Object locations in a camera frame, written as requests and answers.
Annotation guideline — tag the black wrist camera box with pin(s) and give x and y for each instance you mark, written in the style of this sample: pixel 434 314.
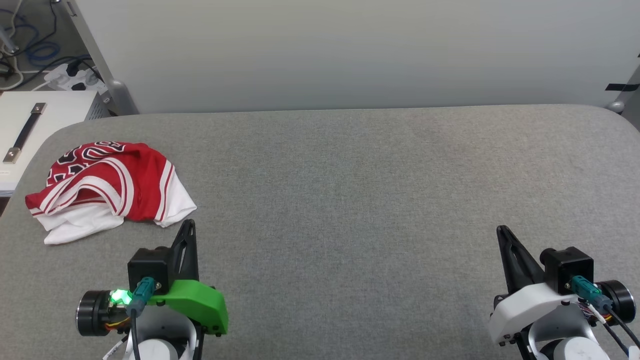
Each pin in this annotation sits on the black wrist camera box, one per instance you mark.
pixel 570 267
pixel 147 267

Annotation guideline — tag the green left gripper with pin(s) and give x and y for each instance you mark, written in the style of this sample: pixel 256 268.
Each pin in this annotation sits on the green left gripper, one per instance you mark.
pixel 200 300

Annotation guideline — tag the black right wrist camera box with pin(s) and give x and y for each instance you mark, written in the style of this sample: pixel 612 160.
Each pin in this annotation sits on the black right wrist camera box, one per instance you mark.
pixel 570 267

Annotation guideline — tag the grey metal partition leg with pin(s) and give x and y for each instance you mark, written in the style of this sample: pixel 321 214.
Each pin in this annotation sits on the grey metal partition leg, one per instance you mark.
pixel 619 106
pixel 119 96

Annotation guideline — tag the white power strip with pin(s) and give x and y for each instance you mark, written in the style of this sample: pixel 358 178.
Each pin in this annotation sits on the white power strip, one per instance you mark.
pixel 61 78

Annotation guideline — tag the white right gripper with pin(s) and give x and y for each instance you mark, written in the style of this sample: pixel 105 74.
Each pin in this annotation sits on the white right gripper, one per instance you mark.
pixel 525 307

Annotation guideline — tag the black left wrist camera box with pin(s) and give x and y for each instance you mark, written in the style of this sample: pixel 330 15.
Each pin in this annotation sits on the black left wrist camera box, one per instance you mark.
pixel 147 267

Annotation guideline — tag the red and white jersey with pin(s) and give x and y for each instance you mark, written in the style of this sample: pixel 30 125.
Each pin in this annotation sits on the red and white jersey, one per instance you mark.
pixel 140 185

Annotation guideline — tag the black tape strip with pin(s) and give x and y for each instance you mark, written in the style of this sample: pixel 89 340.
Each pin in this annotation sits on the black tape strip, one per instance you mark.
pixel 622 87

